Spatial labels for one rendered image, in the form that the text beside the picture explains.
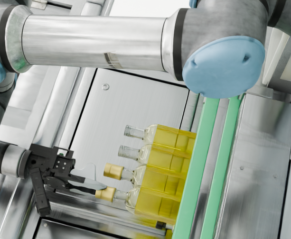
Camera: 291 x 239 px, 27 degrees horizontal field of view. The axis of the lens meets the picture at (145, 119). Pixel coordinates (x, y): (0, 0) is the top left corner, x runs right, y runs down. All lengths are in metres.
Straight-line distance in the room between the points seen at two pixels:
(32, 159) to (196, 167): 0.41
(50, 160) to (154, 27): 0.61
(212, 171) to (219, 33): 0.51
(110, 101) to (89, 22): 0.74
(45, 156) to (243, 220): 0.50
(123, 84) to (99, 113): 0.12
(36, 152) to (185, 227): 0.43
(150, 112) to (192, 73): 0.79
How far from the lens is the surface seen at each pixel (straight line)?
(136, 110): 1.68
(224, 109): 1.40
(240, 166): 1.32
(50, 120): 1.67
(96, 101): 1.69
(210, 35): 0.89
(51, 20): 0.99
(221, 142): 1.36
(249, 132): 1.36
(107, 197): 1.43
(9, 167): 1.46
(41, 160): 1.47
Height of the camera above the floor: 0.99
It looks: 4 degrees up
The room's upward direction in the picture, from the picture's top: 76 degrees counter-clockwise
